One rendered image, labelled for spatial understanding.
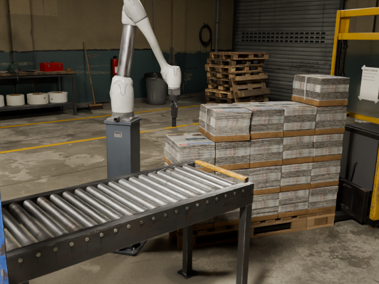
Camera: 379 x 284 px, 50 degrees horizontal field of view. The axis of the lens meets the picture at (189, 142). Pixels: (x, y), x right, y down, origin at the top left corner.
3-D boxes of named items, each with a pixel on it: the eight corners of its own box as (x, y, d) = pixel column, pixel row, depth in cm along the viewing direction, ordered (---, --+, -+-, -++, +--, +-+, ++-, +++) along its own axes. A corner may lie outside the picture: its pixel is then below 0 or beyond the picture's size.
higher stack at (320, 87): (281, 212, 386) (292, 74, 355) (308, 208, 396) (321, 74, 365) (305, 230, 351) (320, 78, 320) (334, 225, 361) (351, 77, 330)
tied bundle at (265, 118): (229, 129, 348) (230, 102, 342) (260, 127, 357) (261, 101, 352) (250, 140, 313) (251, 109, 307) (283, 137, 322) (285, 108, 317)
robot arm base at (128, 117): (103, 121, 284) (102, 113, 283) (116, 116, 305) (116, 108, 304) (127, 123, 280) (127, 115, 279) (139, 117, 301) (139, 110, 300)
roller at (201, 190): (155, 169, 245) (154, 177, 246) (208, 191, 210) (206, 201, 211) (162, 169, 249) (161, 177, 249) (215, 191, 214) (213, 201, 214)
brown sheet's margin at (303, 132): (260, 127, 356) (260, 122, 355) (289, 125, 365) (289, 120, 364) (283, 137, 321) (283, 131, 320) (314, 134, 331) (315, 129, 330)
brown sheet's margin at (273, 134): (229, 128, 347) (229, 123, 346) (259, 127, 357) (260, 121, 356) (250, 138, 313) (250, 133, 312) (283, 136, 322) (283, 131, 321)
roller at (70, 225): (45, 204, 205) (44, 194, 203) (88, 239, 170) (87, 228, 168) (35, 206, 201) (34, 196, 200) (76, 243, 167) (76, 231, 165)
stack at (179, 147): (163, 229, 347) (163, 133, 327) (282, 212, 386) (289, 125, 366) (177, 251, 312) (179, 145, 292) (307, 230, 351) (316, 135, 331)
